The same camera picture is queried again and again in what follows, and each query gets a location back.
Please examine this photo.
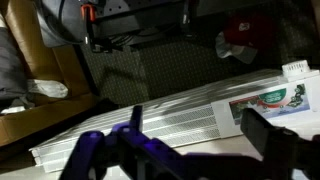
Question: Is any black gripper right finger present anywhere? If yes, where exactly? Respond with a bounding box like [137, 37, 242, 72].
[239, 108, 320, 180]

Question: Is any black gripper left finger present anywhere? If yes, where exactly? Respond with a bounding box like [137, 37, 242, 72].
[59, 105, 201, 180]

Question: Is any dark robot base platform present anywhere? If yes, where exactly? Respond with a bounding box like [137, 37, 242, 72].
[79, 0, 204, 53]

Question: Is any red cap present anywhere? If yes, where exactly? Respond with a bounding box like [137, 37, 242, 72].
[223, 14, 276, 51]

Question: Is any white thermostat knob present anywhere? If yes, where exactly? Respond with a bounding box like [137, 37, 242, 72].
[281, 59, 312, 80]

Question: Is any white plastic bag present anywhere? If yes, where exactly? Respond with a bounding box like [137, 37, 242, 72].
[27, 79, 70, 99]

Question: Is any white cloth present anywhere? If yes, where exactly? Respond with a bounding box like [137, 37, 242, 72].
[214, 31, 258, 65]

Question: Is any open tan cardboard box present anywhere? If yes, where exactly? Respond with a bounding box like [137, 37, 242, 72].
[0, 0, 100, 148]

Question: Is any orange clamp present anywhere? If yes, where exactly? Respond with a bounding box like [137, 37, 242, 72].
[80, 3, 98, 46]

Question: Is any grey cloth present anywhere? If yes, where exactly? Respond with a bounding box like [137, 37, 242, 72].
[0, 28, 28, 101]

